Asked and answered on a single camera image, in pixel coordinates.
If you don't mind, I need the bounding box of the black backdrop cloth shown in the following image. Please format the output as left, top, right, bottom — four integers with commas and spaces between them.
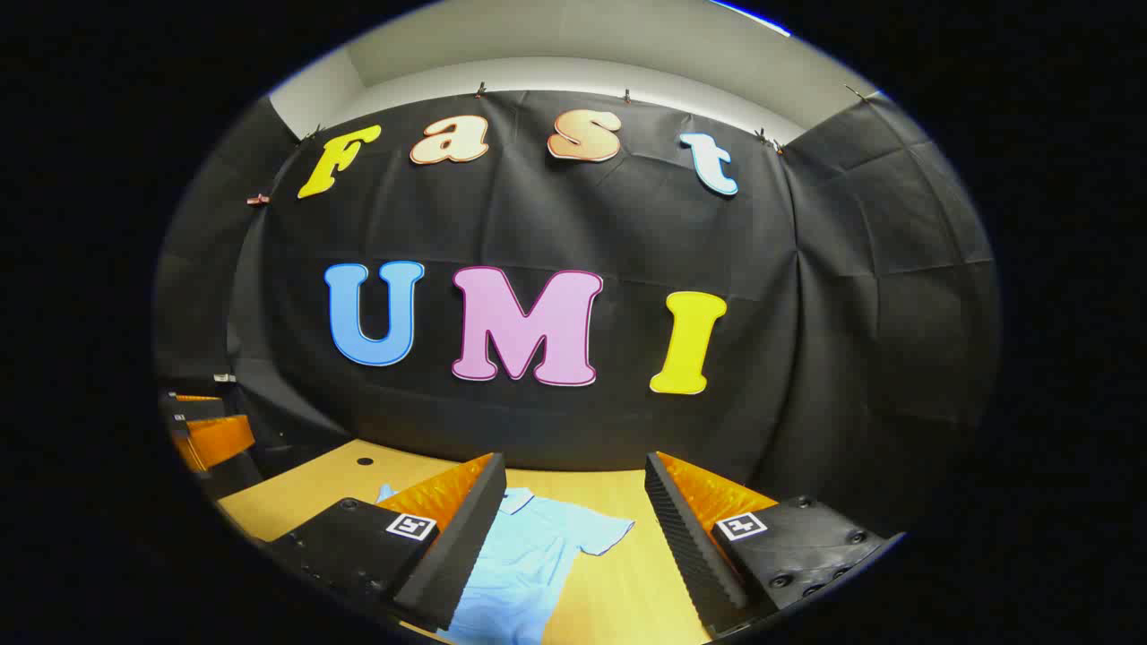
152, 88, 1003, 538

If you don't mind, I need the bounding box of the light blue T-shirt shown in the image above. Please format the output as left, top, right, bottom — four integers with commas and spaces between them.
376, 484, 635, 645

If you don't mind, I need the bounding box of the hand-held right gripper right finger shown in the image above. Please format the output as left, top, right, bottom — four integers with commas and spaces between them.
644, 451, 908, 639

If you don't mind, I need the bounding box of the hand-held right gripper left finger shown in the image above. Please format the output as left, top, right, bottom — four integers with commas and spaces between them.
266, 451, 508, 633

